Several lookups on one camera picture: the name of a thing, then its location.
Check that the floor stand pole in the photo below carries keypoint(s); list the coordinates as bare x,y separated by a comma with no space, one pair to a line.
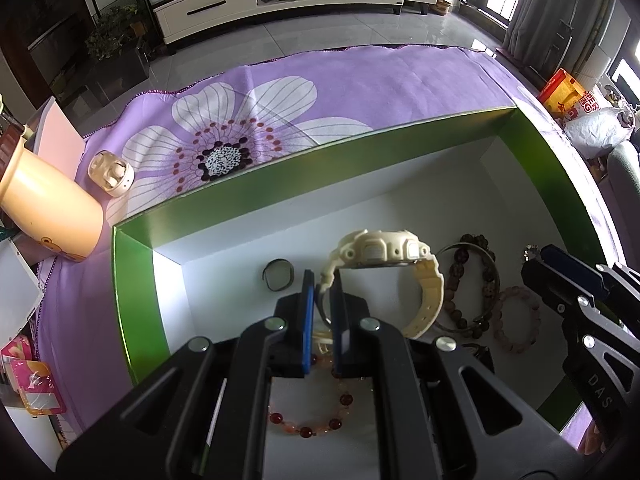
570,25

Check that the small silver jewelry piece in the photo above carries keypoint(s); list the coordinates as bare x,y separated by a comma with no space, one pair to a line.
530,251

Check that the silver bangle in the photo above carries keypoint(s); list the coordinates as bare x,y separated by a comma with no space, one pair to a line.
495,272

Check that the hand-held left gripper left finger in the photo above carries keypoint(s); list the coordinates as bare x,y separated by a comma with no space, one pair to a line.
308,325

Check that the cream orange tumbler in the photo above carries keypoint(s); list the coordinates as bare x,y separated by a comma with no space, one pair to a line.
47,205

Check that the pink snack packet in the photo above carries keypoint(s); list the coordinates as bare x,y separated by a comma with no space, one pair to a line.
30,380

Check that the cream wrist watch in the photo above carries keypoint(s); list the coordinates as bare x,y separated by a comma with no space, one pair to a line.
380,252

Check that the green cardboard box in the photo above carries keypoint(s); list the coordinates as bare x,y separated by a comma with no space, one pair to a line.
300,195

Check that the cream earbuds case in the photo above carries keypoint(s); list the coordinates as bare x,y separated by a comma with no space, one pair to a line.
111,172

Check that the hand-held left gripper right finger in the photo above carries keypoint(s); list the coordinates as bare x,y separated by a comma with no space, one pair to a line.
340,330

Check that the purple floral cloth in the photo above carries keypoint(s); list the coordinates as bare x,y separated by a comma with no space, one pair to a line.
375,80

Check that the orange shopping bag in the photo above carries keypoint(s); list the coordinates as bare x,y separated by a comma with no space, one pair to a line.
562,90

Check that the bushy plant on dark stand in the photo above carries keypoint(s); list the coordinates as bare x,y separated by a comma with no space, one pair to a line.
112,35

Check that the white plastic bag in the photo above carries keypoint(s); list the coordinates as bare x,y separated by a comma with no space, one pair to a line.
595,130

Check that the white papers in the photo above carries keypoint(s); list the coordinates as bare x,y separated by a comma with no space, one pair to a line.
17,290

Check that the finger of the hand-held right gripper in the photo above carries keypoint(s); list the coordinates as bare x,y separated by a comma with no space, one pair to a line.
547,285
575,270

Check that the pink box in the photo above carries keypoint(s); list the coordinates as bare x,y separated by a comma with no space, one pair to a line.
57,135

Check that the grey curtain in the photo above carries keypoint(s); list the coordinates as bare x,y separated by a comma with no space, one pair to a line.
540,15

